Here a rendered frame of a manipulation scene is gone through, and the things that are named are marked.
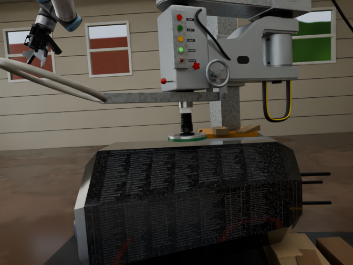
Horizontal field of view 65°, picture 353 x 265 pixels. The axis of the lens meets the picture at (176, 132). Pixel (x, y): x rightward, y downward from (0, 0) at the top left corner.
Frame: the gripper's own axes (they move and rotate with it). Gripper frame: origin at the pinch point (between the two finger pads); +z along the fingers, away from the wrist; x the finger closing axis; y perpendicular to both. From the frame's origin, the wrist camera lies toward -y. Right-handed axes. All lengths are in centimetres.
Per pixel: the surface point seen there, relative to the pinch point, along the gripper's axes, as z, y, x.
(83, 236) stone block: 73, -28, 41
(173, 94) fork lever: -8, -44, 57
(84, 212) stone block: 60, -24, 42
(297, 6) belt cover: -85, -88, 91
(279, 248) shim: 53, -98, 116
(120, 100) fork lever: 4.1, -21.9, 43.4
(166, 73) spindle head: -19, -43, 48
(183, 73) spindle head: -19, -41, 61
